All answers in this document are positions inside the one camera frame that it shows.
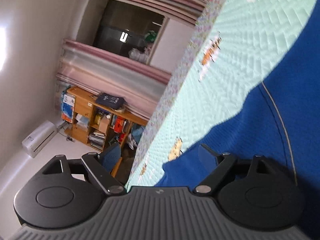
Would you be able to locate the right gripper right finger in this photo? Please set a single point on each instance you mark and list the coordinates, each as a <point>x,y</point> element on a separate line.
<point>221,169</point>

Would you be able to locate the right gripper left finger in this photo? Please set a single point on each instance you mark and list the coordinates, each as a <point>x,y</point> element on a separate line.
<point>99,167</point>

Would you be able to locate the blue knit sweater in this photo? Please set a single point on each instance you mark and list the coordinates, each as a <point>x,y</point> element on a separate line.
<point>279,119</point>

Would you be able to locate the wooden desk with drawers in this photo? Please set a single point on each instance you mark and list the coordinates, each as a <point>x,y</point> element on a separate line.
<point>116,168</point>

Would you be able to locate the wooden bookshelf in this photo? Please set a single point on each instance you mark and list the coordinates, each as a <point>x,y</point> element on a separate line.
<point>96,125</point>

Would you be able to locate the pink curtain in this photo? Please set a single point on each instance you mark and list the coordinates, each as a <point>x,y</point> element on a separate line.
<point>96,70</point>

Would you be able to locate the bee pattern quilted bedspread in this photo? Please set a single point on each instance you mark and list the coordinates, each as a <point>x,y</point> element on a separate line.
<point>236,44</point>

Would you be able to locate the white wall air conditioner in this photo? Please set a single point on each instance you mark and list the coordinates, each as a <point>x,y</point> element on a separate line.
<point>39,138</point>

